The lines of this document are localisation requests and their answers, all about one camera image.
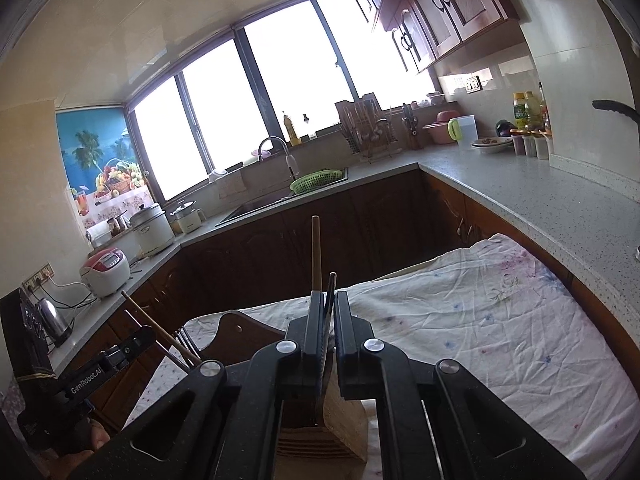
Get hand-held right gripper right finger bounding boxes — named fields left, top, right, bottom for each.
left=334, top=291, right=591, bottom=480

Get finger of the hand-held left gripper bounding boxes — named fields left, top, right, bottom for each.
left=102, top=326, right=157, bottom=371

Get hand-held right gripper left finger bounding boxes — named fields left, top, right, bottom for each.
left=65, top=290, right=326, bottom=480

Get brown wooden chopstick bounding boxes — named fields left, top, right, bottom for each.
left=310, top=215, right=324, bottom=294
left=121, top=290, right=202, bottom=366

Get metal fork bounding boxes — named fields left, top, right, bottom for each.
left=174, top=326, right=202, bottom=362

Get wooden utensil holder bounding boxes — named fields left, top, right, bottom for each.
left=200, top=310, right=372, bottom=467

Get dish rack with utensils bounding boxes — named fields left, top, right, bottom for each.
left=334, top=92, right=399, bottom=164

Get person's left hand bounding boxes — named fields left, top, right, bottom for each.
left=47, top=417, right=112, bottom=478

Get steel electric kettle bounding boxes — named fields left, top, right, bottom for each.
left=34, top=297, right=77, bottom=349

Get pink white rice cooker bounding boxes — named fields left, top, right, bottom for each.
left=80, top=247, right=134, bottom=299

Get wooden lower cabinets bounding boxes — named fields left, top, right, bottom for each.
left=47, top=167, right=640, bottom=426

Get wooden cabinets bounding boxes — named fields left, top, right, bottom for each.
left=332, top=0, right=522, bottom=74
left=47, top=167, right=640, bottom=426

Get large white cooker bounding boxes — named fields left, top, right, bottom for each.
left=128, top=203, right=176, bottom=257

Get paper towel roll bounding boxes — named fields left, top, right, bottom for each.
left=85, top=220, right=114, bottom=249

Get white floral tablecloth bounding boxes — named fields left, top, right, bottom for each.
left=122, top=232, right=633, bottom=480

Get kitchen sink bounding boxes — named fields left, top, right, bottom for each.
left=215, top=167, right=349, bottom=229

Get small white electric pot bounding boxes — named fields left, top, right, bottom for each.
left=170, top=200, right=207, bottom=235

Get green plastic basket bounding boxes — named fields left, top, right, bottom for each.
left=289, top=168, right=344, bottom=196

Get curved metal faucet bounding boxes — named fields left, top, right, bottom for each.
left=257, top=136, right=301, bottom=184

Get yellow dish soap bottle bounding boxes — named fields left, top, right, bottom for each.
left=282, top=110, right=303, bottom=147

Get knife block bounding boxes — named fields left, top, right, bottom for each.
left=401, top=102, right=424, bottom=151

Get pink bowl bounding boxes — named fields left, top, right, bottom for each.
left=423, top=107, right=460, bottom=145

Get large kitchen window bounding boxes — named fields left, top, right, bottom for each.
left=126, top=0, right=437, bottom=204

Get row of seasoning jars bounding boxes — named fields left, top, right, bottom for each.
left=510, top=129, right=554, bottom=161

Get yellow oil bottle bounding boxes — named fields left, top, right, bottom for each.
left=525, top=82, right=547, bottom=132
left=512, top=91, right=531, bottom=131

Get wooden upper cabinets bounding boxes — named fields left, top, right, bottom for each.
left=332, top=0, right=522, bottom=74

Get wall outlet strip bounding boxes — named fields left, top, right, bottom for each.
left=20, top=262, right=55, bottom=294

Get tropical fruit wall poster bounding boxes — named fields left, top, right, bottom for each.
left=55, top=105, right=152, bottom=232

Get white pitcher green handle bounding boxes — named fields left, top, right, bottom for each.
left=447, top=115, right=479, bottom=152

